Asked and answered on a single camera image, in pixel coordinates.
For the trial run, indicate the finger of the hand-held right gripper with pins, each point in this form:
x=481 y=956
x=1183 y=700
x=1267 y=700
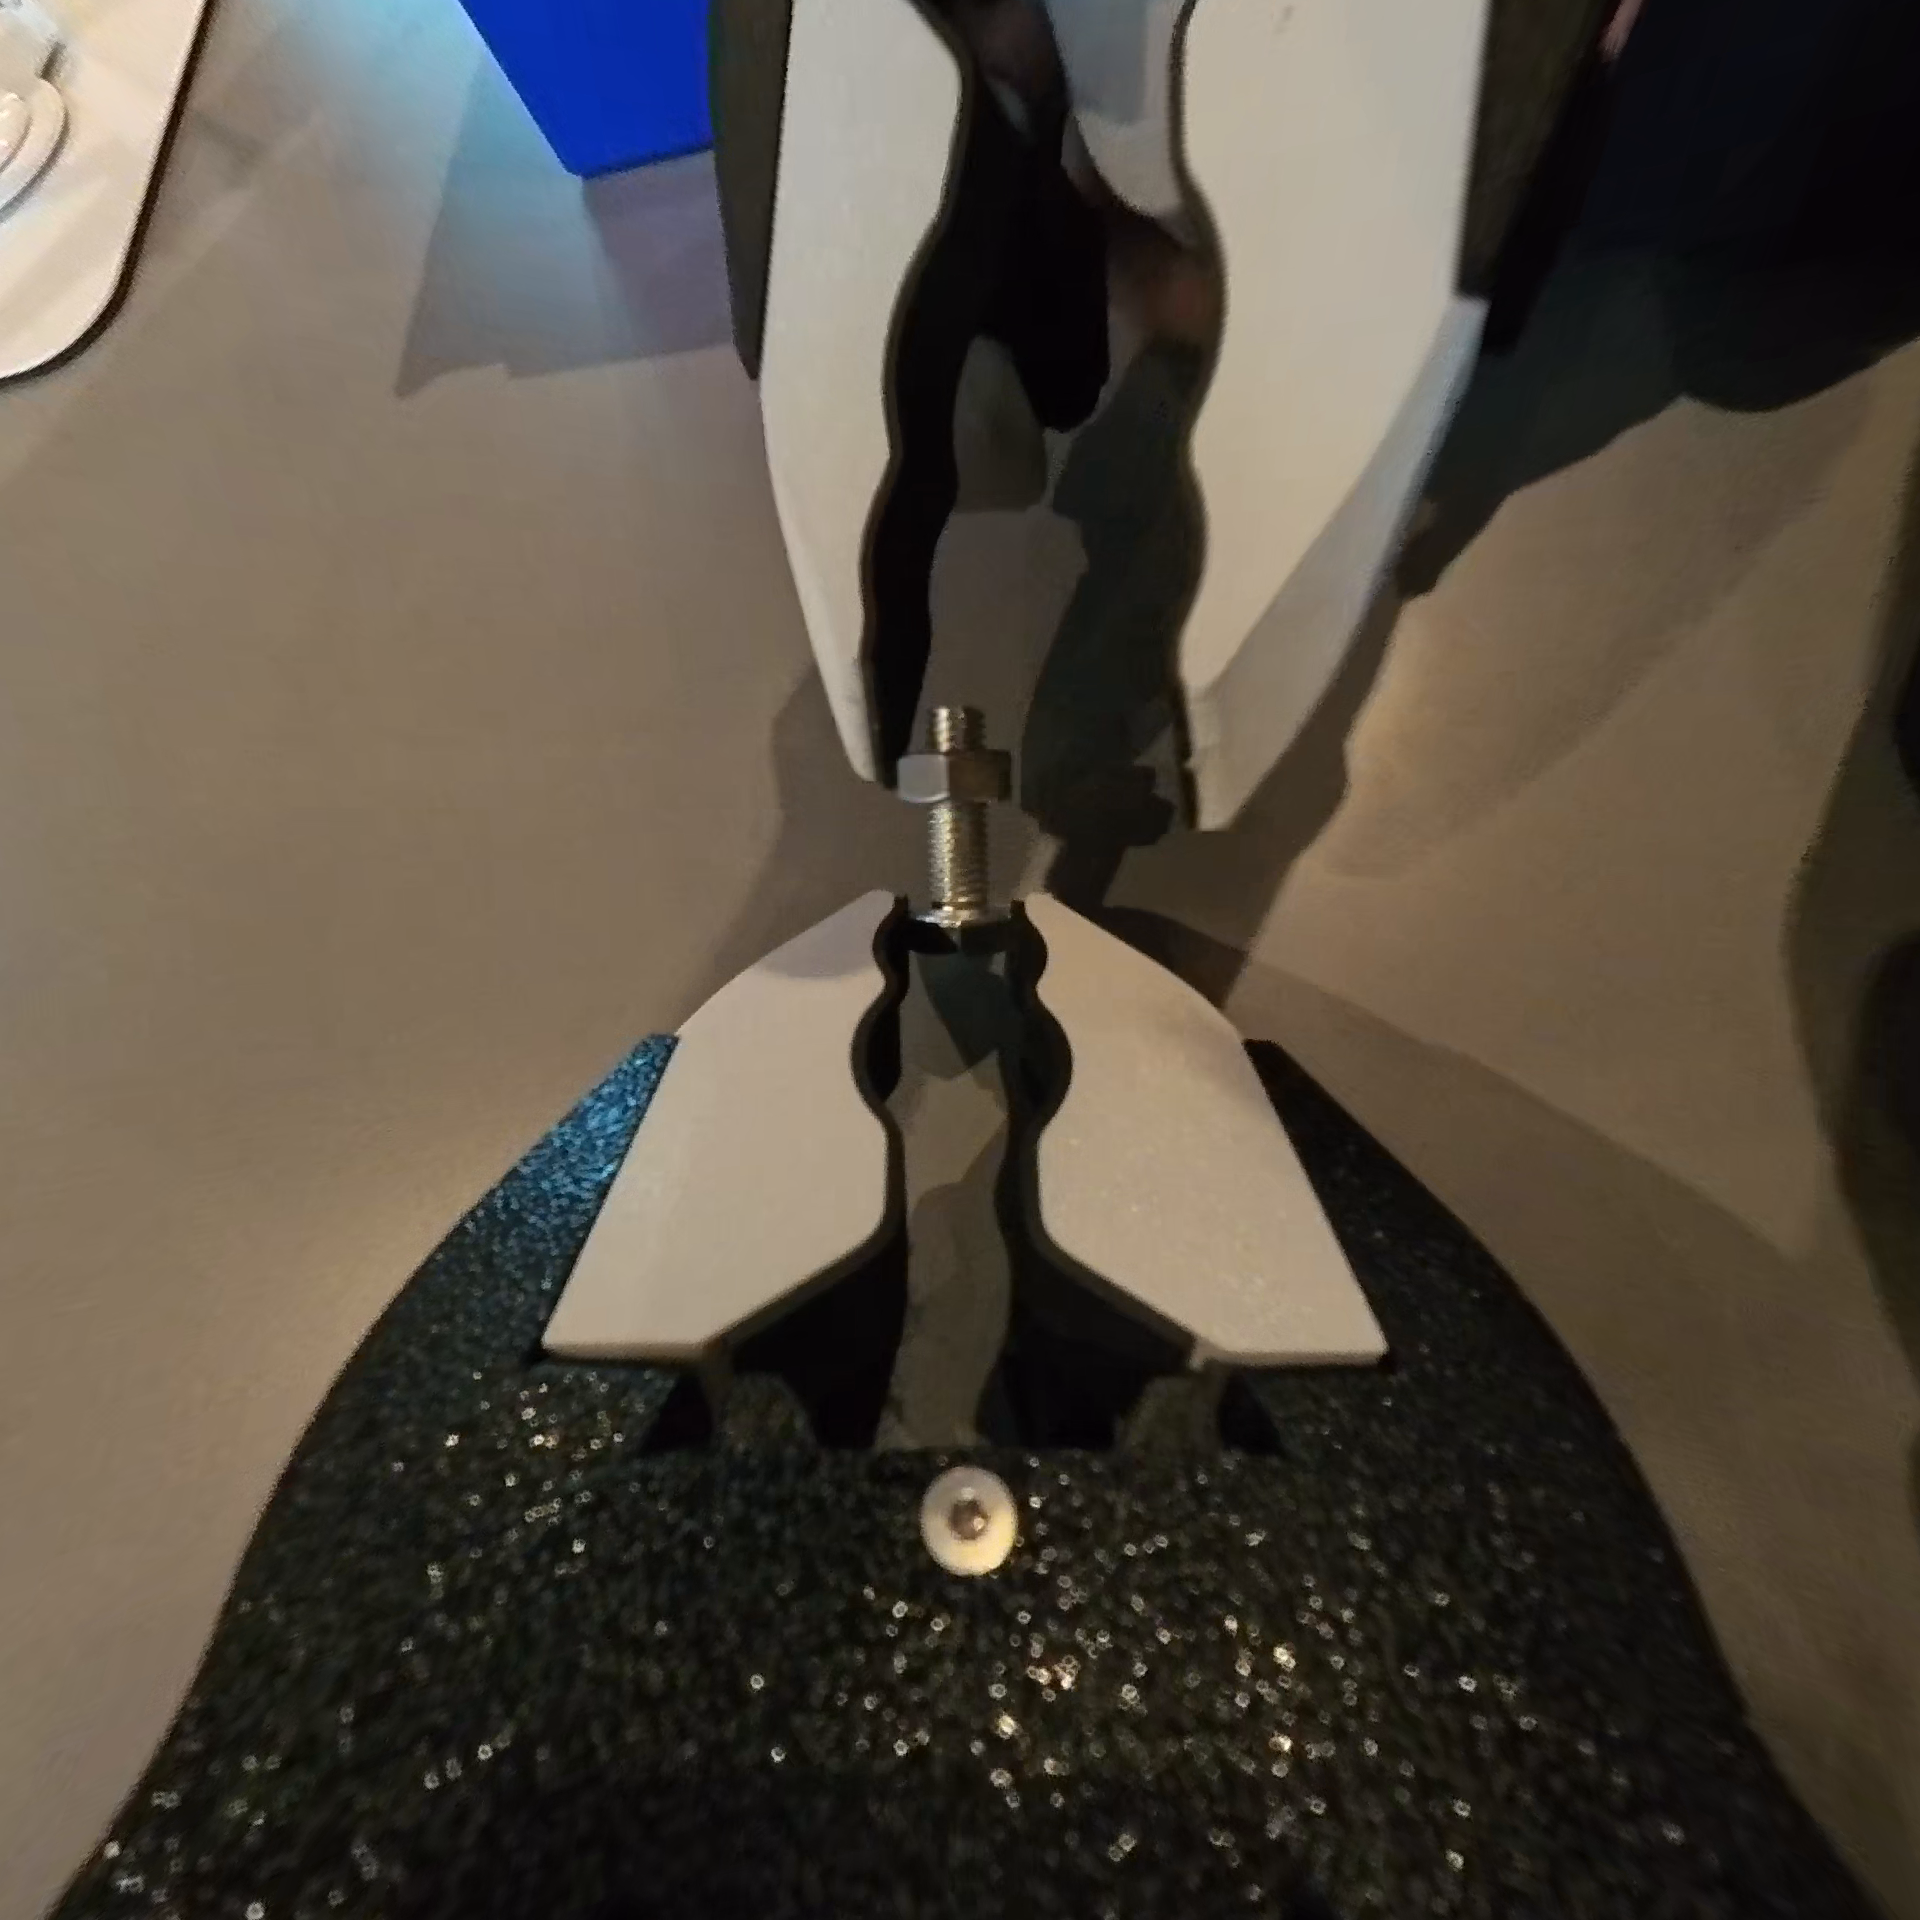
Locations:
x=1334 y=301
x=841 y=301

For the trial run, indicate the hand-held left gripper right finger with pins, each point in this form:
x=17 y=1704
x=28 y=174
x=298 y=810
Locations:
x=1201 y=1183

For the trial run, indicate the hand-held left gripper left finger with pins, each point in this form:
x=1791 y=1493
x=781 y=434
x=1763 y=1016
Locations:
x=720 y=1168

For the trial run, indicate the blue plastic bin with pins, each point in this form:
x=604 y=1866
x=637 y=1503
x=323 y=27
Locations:
x=601 y=74

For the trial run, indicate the steel hex bolt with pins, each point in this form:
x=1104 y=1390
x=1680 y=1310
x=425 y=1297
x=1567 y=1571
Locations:
x=960 y=854

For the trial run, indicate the steel hex nut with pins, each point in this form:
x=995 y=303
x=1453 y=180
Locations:
x=951 y=777

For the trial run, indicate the person's right forearm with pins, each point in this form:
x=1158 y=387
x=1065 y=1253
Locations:
x=1723 y=180

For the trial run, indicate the white sign stand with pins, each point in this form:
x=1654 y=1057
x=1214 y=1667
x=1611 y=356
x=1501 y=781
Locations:
x=88 y=223

